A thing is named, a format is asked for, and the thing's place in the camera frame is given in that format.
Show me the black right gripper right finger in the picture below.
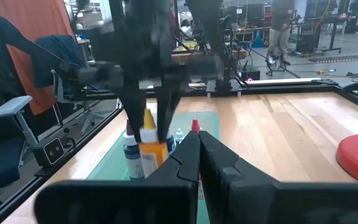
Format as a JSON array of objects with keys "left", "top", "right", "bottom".
[{"left": 200, "top": 131, "right": 280, "bottom": 224}]

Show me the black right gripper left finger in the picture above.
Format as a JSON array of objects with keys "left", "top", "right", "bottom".
[{"left": 147, "top": 130, "right": 201, "bottom": 224}]

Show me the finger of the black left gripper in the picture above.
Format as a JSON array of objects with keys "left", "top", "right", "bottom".
[
  {"left": 119, "top": 83, "right": 149, "bottom": 144},
  {"left": 155, "top": 83, "right": 183, "bottom": 143}
]

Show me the small white-capped dye bottle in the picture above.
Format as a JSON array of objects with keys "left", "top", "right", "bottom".
[{"left": 174, "top": 128, "right": 185, "bottom": 146}]

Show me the large yellow dye bottle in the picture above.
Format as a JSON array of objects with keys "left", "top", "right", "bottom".
[{"left": 138, "top": 108, "right": 170, "bottom": 179}]

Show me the large magenta dye bottle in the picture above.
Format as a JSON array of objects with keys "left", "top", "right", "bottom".
[{"left": 190, "top": 118, "right": 203, "bottom": 203}]

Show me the large purple dye bottle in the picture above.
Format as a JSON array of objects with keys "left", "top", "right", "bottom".
[{"left": 122, "top": 119, "right": 145, "bottom": 181}]

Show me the person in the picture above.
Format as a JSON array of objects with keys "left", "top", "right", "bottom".
[
  {"left": 265, "top": 0, "right": 295, "bottom": 66},
  {"left": 178, "top": 18, "right": 195, "bottom": 40}
]

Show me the green translucent plastic tray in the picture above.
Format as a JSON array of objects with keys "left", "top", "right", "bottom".
[{"left": 85, "top": 111, "right": 220, "bottom": 224}]

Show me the office chair with dark jacket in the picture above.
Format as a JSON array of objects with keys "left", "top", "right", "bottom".
[{"left": 34, "top": 34, "right": 105, "bottom": 134}]

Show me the white light bar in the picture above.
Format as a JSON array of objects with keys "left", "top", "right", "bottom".
[{"left": 246, "top": 77, "right": 323, "bottom": 86}]

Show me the orange partition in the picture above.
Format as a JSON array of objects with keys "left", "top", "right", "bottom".
[{"left": 0, "top": 0, "right": 74, "bottom": 116}]

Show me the black rolling workbench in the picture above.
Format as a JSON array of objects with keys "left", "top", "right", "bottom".
[{"left": 295, "top": 15, "right": 343, "bottom": 55}]

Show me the black table-level camera box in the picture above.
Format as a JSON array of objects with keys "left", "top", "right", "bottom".
[{"left": 32, "top": 136, "right": 67, "bottom": 167}]

